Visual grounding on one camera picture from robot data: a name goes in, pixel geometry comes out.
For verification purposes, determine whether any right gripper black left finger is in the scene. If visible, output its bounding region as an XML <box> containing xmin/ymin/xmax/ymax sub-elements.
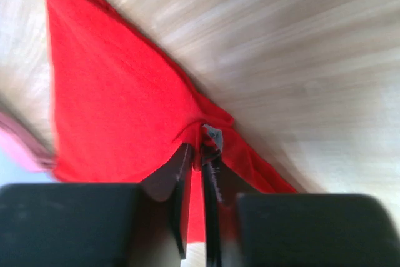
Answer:
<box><xmin>1</xmin><ymin>144</ymin><xmax>193</xmax><ymax>266</ymax></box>

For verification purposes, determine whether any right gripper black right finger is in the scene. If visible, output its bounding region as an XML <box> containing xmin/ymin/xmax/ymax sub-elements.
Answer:
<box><xmin>202</xmin><ymin>126</ymin><xmax>399</xmax><ymax>266</ymax></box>

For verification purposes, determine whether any red t shirt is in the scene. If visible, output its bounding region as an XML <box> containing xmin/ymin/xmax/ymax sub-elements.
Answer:
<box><xmin>46</xmin><ymin>0</ymin><xmax>294</xmax><ymax>243</ymax></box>

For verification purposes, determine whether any pink folded t shirt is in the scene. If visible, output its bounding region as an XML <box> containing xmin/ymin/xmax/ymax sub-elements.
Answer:
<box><xmin>1</xmin><ymin>111</ymin><xmax>56</xmax><ymax>172</ymax></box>

